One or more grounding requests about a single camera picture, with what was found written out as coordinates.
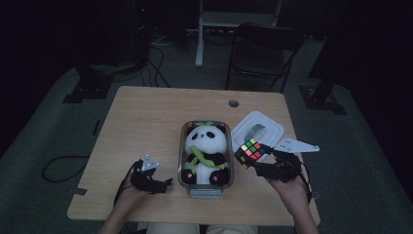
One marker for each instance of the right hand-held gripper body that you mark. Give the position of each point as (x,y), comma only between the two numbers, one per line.
(285,165)

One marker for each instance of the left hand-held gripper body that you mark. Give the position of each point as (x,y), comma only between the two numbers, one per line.
(144,177)

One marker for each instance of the colourful puzzle cube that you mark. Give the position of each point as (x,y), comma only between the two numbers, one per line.
(250,152)

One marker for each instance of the white storage box lid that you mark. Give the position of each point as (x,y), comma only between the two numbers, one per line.
(256,128)

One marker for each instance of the clear storage box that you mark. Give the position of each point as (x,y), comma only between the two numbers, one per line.
(205,192)

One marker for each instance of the panda plush toy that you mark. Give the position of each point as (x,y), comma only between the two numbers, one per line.
(205,152)

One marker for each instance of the person's left hand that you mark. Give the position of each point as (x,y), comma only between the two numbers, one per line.
(128,195)

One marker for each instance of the person's right hand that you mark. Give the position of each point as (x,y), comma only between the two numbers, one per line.
(290,193)

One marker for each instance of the grey tape piece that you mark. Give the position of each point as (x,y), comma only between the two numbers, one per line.
(316,195)
(81,191)

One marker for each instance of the person's right leg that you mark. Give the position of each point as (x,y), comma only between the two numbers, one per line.
(230,229)

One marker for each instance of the black tape strip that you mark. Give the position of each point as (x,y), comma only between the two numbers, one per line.
(96,127)

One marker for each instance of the black stand base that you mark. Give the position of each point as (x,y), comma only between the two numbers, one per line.
(89,87)
(319,97)

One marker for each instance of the black folding chair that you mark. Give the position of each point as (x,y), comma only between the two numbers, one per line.
(259,55)

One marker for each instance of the white metal frame stand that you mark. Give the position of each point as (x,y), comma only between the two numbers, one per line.
(214,19)

